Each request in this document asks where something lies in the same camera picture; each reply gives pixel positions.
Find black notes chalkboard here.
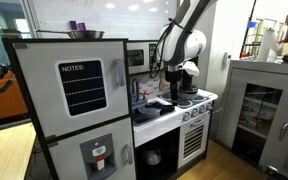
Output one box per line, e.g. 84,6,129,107
58,60,107,116

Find black pan on stove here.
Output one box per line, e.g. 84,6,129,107
178,85,198,99

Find white toy fridge lower door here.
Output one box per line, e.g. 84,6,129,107
50,118,136,180

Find purple block left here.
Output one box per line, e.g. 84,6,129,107
69,21,78,30

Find metal saucepan on fridge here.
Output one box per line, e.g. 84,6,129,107
35,29,106,40

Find white kettle under sink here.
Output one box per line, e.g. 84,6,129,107
143,146,161,166

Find white toy fridge door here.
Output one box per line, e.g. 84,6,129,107
50,118,136,180
13,40,129,136

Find toy stovetop burners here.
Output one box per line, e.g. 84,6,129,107
159,92,208,109

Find white paper towel roll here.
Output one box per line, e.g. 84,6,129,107
257,29,277,63

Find whiteboard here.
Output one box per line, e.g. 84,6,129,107
23,0,178,40

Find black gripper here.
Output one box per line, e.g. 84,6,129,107
165,65,182,106

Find purple block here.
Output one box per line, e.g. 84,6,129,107
69,21,78,30
78,23,86,31

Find purple block right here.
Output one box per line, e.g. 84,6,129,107
78,23,86,31

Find white toy oven door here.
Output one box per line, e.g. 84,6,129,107
178,113,210,168

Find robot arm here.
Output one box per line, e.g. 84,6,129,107
155,0,217,106

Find white toy fridge upper door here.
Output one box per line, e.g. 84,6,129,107
13,40,129,136

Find toy microwave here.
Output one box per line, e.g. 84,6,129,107
127,40,159,74

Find grey toy water dispenser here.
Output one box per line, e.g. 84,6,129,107
80,133,116,180

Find toy faucet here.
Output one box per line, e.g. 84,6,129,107
132,78,139,102

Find orange sofa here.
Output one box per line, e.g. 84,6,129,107
0,73,28,119

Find grey metal cabinet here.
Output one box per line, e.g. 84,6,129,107
217,60,288,169

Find grey toy sink basin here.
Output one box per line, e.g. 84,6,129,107
132,101,175,126

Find grey toy pot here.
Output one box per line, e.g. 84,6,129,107
137,101,175,122

